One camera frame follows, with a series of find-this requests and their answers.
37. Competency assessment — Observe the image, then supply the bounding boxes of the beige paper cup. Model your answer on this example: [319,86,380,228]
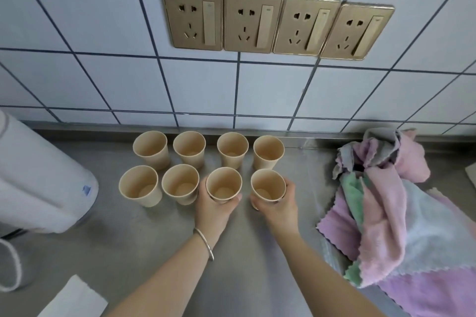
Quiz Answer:
[250,169,287,204]
[205,167,243,205]

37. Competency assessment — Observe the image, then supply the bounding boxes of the purple microfiber cloth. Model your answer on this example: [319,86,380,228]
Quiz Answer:
[316,188,476,317]

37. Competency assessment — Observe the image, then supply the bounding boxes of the silver bangle bracelet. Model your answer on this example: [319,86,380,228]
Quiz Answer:
[193,228,215,262]

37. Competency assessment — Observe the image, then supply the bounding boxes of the white plastic appliance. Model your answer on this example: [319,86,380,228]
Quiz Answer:
[0,108,100,234]

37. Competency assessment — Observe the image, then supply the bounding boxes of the person's right forearm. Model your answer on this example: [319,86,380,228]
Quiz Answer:
[266,226,377,317]

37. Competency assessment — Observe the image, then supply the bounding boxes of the person's left hand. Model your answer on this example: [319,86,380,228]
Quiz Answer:
[194,176,243,245]

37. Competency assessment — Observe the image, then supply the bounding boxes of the person's left forearm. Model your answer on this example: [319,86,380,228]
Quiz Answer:
[106,233,214,317]

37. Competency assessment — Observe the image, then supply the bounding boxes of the person's right hand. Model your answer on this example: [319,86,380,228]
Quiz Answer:
[249,177,300,242]

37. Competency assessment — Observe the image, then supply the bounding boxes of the grey microfiber cloth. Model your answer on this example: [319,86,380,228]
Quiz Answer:
[332,128,405,181]

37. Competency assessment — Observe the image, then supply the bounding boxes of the pale blue microfiber cloth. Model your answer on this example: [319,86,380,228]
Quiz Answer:
[396,179,476,278]

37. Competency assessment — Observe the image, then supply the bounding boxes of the grey base with white cord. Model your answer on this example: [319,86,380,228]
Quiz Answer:
[0,229,42,292]

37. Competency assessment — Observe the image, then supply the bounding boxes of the rows of beige cups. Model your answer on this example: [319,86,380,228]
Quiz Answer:
[118,130,286,208]

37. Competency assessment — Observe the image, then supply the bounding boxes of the pink microfiber cloth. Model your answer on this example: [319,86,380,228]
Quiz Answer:
[351,129,431,288]

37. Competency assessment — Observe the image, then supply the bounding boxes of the gold wall socket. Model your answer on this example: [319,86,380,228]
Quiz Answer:
[319,2,396,61]
[272,0,341,57]
[161,0,224,52]
[223,0,285,54]

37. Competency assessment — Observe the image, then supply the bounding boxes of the green microfiber cloth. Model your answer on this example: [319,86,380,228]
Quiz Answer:
[340,172,369,288]

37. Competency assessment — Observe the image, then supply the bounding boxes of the white paper sheet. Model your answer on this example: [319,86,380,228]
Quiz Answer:
[36,274,109,317]

